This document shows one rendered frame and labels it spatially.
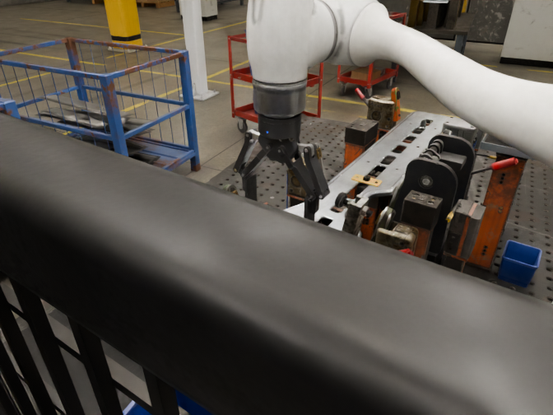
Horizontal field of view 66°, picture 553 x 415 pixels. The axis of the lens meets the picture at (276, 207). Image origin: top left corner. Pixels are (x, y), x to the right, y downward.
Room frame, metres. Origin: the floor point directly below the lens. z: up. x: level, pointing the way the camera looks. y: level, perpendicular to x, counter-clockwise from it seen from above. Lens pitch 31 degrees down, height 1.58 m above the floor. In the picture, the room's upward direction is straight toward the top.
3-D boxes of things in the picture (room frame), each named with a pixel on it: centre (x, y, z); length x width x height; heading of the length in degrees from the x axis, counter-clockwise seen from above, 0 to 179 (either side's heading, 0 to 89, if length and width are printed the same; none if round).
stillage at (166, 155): (3.10, 1.34, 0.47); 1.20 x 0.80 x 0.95; 64
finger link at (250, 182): (0.75, 0.05, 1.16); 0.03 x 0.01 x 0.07; 146
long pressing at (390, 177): (1.12, -0.27, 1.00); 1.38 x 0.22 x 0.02; 146
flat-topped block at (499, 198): (1.11, -0.67, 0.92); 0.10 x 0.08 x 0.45; 146
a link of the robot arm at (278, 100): (0.71, -0.01, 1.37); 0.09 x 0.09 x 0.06
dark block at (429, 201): (0.79, -0.32, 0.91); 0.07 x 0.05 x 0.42; 56
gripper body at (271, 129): (0.71, -0.01, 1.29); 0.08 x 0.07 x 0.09; 56
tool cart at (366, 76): (5.39, -1.13, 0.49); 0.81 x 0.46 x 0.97; 141
